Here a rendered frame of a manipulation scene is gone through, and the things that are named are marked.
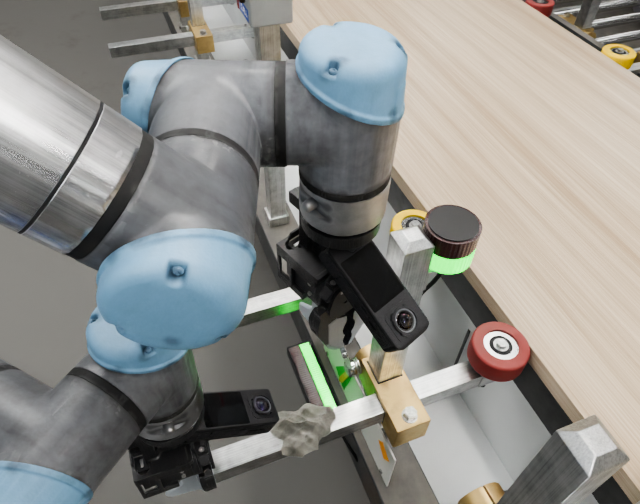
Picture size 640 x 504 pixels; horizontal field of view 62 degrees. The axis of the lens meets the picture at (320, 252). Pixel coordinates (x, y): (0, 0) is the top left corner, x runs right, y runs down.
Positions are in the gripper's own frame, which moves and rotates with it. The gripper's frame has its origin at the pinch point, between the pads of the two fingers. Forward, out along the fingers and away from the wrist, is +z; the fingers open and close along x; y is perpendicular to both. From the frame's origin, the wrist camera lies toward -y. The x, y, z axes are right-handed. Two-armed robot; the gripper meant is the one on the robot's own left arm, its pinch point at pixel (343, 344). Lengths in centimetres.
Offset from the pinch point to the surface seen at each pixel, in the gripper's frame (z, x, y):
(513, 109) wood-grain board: 12, -74, 23
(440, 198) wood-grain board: 11.7, -39.1, 15.1
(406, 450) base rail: 30.7, -8.5, -8.3
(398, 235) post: -12.5, -7.5, 0.8
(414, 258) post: -11.2, -7.4, -1.8
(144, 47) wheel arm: 24, -35, 116
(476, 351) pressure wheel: 10.2, -17.8, -8.6
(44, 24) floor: 111, -68, 338
